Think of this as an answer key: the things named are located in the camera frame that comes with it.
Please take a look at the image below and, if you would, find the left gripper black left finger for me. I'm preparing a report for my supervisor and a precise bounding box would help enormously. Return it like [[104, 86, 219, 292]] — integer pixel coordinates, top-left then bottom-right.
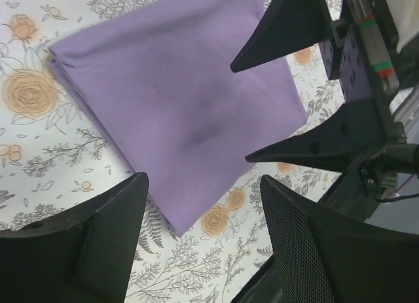
[[1, 173, 149, 302]]

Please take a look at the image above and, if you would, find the purple t shirt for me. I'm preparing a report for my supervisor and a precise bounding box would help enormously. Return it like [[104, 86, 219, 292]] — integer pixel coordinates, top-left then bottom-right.
[[48, 0, 307, 236]]

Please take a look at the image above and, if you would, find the floral patterned table cloth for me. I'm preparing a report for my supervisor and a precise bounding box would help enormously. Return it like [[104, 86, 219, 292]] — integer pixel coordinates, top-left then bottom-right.
[[1, 0, 338, 302]]

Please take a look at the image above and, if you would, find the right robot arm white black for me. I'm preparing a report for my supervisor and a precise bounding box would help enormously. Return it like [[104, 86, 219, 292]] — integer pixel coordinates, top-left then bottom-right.
[[230, 0, 418, 221]]

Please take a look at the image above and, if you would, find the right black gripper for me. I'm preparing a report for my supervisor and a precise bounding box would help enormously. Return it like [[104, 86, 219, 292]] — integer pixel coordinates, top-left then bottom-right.
[[230, 0, 418, 220]]

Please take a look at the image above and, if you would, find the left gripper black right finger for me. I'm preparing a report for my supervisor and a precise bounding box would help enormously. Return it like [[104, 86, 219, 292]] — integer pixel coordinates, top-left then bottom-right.
[[260, 175, 418, 302]]

